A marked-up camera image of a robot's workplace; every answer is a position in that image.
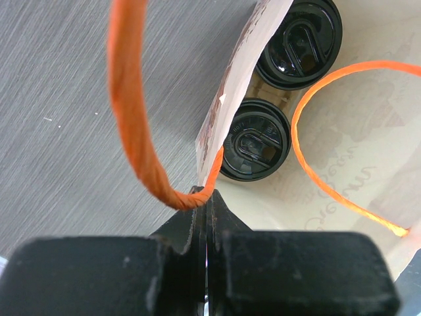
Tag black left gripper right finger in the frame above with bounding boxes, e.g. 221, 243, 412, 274
206, 192, 401, 315

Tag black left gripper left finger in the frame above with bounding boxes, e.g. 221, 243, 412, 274
1, 206, 207, 315

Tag brown paper takeout bag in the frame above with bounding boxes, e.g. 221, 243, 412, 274
107, 0, 421, 280

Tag cardboard cup carrier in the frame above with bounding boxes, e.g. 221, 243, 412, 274
245, 75, 301, 113

